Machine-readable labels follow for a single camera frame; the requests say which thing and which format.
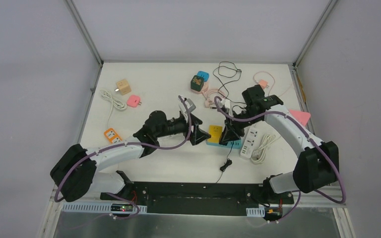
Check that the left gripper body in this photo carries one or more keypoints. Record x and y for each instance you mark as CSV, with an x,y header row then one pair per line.
x,y
193,130

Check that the round pink socket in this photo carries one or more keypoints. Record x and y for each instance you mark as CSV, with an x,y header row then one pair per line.
x,y
202,90

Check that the dark green cube socket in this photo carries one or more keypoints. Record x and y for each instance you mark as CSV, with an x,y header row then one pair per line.
x,y
196,82

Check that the yellow cube socket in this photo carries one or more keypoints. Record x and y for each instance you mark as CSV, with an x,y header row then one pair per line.
x,y
215,131

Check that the orange power strip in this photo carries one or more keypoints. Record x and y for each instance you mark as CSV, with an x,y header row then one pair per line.
x,y
112,136

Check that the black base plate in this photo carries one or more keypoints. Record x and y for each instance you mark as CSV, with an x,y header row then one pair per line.
x,y
217,199

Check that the pink cube socket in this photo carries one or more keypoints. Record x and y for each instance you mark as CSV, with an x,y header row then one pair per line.
x,y
134,101

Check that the teal power strip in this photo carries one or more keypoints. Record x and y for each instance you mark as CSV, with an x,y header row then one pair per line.
x,y
237,144

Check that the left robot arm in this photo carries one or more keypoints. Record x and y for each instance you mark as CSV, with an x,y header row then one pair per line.
x,y
80,170

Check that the salmon pink charger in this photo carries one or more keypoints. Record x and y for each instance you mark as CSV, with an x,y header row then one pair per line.
x,y
264,84

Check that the white power strip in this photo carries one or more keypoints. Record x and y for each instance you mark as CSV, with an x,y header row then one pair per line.
x,y
250,143

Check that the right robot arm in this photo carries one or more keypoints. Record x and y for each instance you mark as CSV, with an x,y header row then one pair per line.
x,y
317,163

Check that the pink triangular power strip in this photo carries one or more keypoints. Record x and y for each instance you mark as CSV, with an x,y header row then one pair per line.
x,y
302,117

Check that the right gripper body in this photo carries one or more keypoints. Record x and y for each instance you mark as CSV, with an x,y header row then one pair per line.
x,y
247,114

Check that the beige dragon cube adapter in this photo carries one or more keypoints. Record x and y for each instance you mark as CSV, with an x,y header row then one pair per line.
x,y
123,87

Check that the blue cube socket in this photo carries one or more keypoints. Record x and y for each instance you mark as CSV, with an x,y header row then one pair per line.
x,y
204,75

